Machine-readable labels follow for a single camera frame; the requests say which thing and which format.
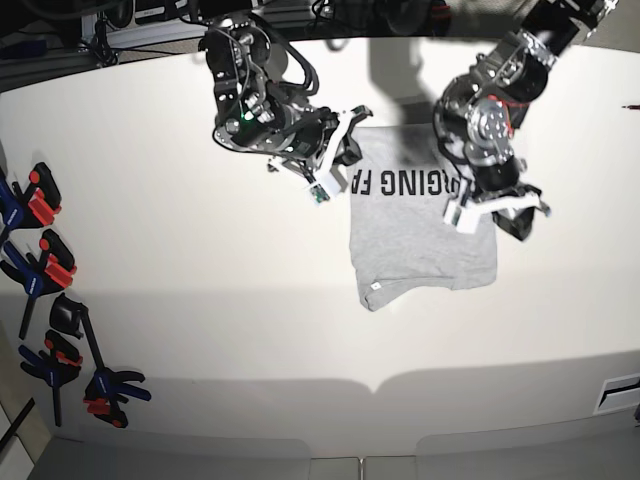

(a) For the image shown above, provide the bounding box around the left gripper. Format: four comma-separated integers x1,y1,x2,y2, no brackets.
462,179,546,244

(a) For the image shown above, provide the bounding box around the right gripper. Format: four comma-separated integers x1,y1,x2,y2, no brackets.
271,107,363,175

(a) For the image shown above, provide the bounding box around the grey T-shirt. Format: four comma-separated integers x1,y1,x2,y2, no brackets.
347,124,498,312

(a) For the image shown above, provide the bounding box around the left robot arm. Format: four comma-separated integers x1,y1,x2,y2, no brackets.
432,1,617,241

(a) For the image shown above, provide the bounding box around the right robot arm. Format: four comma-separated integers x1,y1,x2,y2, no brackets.
199,11,372,182

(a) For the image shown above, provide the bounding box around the white vent plate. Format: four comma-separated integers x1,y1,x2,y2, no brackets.
594,373,639,415

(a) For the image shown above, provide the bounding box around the blue red clamp top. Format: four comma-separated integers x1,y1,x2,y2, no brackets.
1,162,62,245

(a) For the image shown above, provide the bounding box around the blue red clamp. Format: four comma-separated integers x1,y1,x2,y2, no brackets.
1,229,77,340
1,162,62,245
18,329,83,427

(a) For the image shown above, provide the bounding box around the black bar clamp long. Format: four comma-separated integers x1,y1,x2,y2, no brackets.
49,293,152,429

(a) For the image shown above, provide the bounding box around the blue red clamp lower left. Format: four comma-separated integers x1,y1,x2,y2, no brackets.
18,329,83,427

